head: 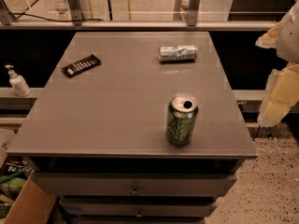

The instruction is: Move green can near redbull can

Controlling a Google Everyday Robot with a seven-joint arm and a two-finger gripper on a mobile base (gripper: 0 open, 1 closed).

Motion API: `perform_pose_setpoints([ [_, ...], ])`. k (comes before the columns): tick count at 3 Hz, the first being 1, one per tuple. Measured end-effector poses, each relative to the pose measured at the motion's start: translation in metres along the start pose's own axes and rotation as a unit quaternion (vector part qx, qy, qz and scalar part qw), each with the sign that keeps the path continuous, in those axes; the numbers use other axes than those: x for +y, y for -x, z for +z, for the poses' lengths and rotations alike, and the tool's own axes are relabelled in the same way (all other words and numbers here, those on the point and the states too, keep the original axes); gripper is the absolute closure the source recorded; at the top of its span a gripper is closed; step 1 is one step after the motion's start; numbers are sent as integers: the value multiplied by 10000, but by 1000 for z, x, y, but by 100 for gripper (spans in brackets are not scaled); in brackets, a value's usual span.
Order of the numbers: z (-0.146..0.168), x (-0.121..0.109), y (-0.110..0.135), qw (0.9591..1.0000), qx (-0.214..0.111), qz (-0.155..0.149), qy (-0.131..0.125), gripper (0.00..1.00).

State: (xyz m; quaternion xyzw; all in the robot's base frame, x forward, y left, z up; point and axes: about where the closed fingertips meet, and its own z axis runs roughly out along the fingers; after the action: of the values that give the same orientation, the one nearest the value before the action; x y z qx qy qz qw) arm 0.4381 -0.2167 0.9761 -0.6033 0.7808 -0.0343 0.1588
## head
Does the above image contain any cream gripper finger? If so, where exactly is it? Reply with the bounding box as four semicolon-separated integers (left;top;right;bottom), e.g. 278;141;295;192
255;23;278;49
257;64;299;128

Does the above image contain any green soda can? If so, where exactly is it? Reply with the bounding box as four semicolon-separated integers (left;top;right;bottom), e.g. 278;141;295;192
166;93;199;146

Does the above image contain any silver redbull can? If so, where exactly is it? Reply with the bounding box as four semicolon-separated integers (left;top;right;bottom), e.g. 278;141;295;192
158;45;197;63

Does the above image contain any grey drawer cabinet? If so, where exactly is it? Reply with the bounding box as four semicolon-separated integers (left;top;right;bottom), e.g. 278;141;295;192
8;32;256;224

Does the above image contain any black snack bar packet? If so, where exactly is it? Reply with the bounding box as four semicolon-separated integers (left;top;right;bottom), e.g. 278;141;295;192
62;54;102;77

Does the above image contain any middle drawer with knob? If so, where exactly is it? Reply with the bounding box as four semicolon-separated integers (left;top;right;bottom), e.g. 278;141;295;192
60;197;217;217

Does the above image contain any drawer with knob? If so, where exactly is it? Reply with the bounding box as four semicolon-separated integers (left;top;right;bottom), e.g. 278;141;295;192
31;173;236;197
60;197;217;217

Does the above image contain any top drawer with knob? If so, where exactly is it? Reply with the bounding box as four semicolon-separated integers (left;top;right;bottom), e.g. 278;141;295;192
31;173;236;197

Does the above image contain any white pump bottle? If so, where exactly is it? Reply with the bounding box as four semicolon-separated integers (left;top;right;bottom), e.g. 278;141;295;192
6;64;31;97

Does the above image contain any cardboard box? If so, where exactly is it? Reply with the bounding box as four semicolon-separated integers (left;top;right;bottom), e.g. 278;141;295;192
4;172;57;224

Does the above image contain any green bag in box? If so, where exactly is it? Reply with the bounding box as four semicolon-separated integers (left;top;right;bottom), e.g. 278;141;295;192
0;177;26;199

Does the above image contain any black cable on floor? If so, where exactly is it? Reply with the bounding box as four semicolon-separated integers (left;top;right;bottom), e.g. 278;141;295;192
251;124;262;142

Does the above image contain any black cable on ledge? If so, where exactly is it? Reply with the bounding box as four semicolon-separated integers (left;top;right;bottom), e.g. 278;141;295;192
8;12;106;23

